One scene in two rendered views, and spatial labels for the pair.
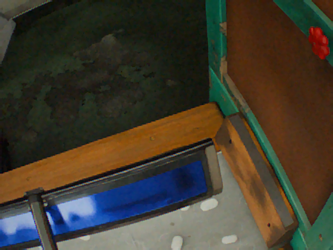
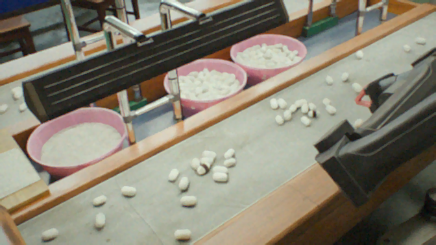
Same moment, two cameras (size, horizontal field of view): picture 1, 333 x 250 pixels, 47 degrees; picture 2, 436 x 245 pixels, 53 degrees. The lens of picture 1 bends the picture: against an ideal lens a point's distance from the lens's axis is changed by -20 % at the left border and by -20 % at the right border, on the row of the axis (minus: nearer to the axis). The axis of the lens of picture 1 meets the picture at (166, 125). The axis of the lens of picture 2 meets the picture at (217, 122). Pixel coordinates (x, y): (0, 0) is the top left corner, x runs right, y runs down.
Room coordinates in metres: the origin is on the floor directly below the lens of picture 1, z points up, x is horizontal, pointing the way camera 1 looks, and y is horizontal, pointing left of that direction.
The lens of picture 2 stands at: (1.06, 0.03, 1.48)
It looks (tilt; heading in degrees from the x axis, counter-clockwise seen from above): 36 degrees down; 160
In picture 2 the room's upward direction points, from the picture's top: 4 degrees counter-clockwise
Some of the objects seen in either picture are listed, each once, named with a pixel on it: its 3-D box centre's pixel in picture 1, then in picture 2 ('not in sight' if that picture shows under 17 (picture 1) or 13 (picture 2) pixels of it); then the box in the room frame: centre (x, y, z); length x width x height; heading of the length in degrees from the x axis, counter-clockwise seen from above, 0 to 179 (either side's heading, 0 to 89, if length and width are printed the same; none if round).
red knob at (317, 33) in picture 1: (320, 42); not in sight; (0.35, -0.20, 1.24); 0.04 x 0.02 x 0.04; 16
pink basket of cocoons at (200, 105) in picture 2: not in sight; (206, 91); (-0.11, 0.43, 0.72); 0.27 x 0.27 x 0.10
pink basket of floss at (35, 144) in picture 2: not in sight; (82, 148); (0.01, 0.00, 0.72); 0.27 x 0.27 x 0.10
